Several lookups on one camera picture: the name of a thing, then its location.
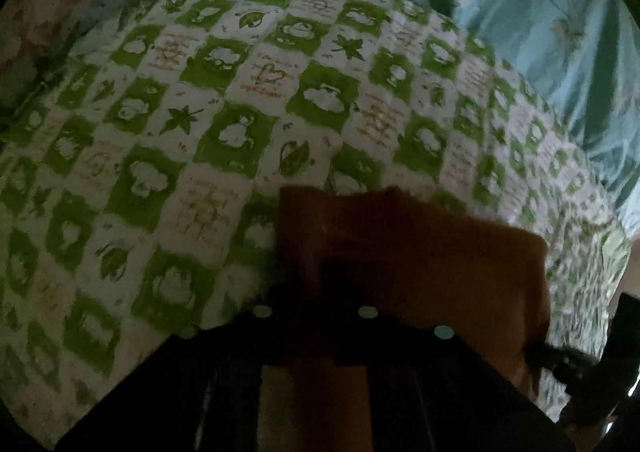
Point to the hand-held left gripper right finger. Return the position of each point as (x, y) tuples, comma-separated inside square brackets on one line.
[(410, 362)]

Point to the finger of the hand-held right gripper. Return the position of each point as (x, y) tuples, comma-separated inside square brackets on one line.
[(560, 361)]

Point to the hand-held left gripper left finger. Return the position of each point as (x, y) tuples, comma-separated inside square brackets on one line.
[(280, 357)]

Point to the orange knitted sweater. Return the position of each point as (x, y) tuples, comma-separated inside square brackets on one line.
[(425, 252)]

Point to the green leaf print cloth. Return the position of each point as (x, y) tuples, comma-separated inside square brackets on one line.
[(585, 282)]

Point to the green checked bed sheet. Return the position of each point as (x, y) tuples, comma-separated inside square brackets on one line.
[(240, 97)]

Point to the turquoise floral quilt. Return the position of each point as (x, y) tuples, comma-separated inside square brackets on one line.
[(540, 17)]

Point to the pastel floral pillow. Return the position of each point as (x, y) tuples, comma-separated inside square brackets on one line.
[(70, 7)]

